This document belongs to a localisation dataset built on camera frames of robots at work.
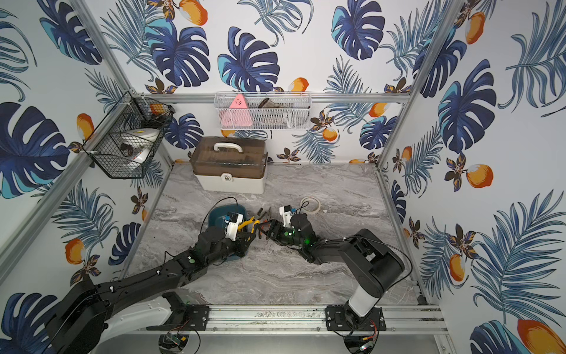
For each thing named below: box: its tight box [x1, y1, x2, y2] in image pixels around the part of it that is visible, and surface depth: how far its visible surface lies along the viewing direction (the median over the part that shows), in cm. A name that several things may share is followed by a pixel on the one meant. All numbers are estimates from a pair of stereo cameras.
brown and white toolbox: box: [190, 136, 269, 194], surface depth 100 cm
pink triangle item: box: [219, 93, 253, 128], surface depth 92 cm
